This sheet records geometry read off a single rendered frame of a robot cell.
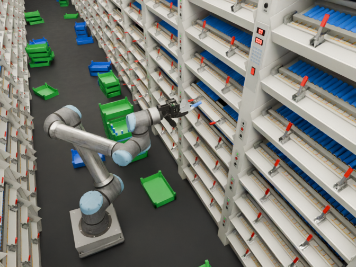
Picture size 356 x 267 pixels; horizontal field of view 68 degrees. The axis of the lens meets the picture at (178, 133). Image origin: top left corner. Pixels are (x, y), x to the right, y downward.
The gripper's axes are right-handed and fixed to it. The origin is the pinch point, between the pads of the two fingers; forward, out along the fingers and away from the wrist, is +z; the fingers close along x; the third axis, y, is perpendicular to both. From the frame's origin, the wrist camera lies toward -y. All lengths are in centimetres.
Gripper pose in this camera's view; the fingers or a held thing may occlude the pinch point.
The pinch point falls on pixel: (191, 107)
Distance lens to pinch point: 148.6
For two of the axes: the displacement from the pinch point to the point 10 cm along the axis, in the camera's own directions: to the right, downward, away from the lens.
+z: 9.0, -3.0, 3.1
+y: -0.3, -7.6, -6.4
